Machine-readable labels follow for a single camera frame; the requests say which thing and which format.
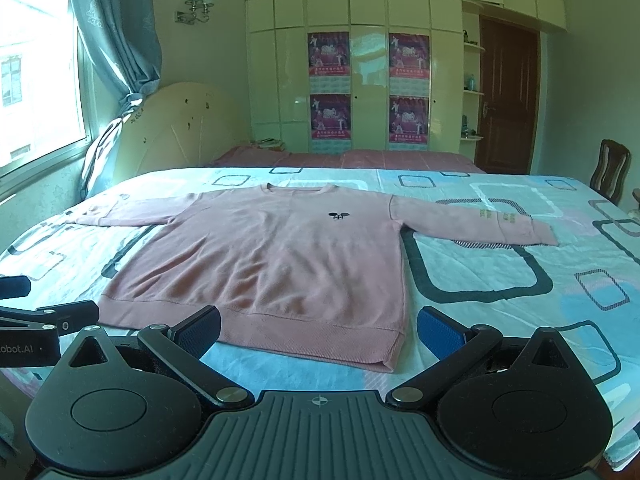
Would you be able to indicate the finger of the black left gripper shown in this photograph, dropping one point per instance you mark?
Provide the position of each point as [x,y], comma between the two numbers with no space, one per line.
[14,286]

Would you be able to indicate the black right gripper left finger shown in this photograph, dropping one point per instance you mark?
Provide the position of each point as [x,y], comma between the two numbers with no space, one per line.
[178,351]

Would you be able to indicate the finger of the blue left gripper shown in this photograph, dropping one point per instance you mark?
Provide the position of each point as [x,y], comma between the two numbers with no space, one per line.
[67,318]

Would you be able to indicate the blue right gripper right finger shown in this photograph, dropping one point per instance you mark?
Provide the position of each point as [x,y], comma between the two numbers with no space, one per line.
[459,351]

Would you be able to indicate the pink sweater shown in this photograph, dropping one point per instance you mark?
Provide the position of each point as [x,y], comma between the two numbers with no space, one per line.
[311,272]

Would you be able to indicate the patterned light blue bedsheet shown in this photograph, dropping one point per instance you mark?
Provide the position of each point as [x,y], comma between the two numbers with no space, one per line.
[587,288]

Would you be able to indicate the window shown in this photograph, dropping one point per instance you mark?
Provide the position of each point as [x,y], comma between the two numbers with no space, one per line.
[40,81]

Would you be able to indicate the red checked bed cover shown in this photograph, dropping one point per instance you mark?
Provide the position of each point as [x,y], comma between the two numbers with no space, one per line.
[249,157]

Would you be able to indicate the cream wooden headboard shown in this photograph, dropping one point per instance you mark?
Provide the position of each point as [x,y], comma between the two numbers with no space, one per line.
[184,125]

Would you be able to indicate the stack of papers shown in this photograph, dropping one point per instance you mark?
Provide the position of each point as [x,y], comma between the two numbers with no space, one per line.
[270,144]

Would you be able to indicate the lower right poster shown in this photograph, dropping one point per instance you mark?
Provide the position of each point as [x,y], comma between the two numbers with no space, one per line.
[408,120]

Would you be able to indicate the poster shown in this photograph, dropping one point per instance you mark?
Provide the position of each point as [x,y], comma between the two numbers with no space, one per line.
[408,120]
[330,117]
[328,54]
[409,56]

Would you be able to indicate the dark wooden chair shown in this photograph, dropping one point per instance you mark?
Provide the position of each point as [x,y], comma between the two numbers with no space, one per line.
[611,170]

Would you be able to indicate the lower left poster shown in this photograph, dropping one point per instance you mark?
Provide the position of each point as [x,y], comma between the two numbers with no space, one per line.
[330,117]

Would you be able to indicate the dark brown door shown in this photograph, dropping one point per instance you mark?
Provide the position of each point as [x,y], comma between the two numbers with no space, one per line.
[510,82]

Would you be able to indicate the upper right poster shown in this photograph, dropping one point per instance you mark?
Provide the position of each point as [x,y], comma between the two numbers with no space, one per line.
[409,56]

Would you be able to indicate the blue-grey curtain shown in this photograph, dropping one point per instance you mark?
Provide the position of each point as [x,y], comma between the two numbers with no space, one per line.
[121,40]

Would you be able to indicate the cream built-in wardrobe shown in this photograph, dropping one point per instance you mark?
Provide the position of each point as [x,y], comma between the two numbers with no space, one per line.
[281,87]

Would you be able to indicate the upper left poster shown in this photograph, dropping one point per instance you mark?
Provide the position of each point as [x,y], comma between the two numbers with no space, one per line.
[328,54]

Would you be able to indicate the corner wall shelves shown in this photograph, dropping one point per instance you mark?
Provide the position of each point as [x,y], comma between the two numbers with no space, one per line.
[473,95]

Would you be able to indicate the wall lamp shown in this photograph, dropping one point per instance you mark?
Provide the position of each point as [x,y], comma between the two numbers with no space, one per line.
[198,12]

